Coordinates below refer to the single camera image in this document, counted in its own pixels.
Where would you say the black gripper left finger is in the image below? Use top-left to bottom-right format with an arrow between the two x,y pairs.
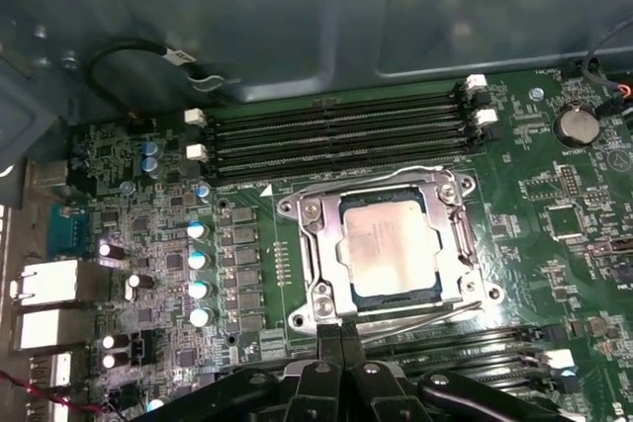
131,325 -> 344,422

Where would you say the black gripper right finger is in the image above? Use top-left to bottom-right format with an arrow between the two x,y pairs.
341,320 -> 578,422

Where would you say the metal socket cover frame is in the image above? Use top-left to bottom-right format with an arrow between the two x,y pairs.
299,167 -> 489,317

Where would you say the metal wire locking lever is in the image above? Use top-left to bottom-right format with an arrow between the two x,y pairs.
358,298 -> 489,344
279,163 -> 454,218

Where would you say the silver square CPU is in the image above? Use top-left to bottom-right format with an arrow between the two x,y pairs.
335,189 -> 444,304

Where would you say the CPU socket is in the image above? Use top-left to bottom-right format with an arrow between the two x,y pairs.
276,164 -> 505,339

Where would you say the RAM slot with white clips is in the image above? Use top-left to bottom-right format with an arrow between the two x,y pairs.
186,108 -> 499,164
183,73 -> 489,127
395,346 -> 578,379

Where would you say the silver-topped cylindrical capacitor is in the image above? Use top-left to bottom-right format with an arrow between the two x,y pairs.
187,249 -> 213,273
186,219 -> 212,241
188,306 -> 214,329
187,279 -> 213,300

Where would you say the green motherboard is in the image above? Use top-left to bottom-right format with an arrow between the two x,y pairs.
63,60 -> 633,422

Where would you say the silver rear port block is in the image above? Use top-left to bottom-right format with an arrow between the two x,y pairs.
9,259 -> 113,307
13,307 -> 95,352
27,350 -> 74,389

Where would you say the blue rear port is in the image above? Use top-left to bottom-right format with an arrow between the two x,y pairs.
48,204 -> 93,251

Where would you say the round coin cell battery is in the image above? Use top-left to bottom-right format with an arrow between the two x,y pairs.
552,101 -> 600,146

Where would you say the black PC case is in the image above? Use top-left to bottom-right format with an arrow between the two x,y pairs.
0,0 -> 633,422

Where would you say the red and black twisted wire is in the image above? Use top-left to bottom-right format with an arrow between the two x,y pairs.
0,370 -> 108,416

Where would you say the black cable with white label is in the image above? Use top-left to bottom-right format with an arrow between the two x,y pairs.
87,39 -> 199,112

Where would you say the thin black fan wire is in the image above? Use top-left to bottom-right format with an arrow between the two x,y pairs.
579,16 -> 633,78

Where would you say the small connector with coloured wires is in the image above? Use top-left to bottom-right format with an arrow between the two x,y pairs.
600,80 -> 633,120

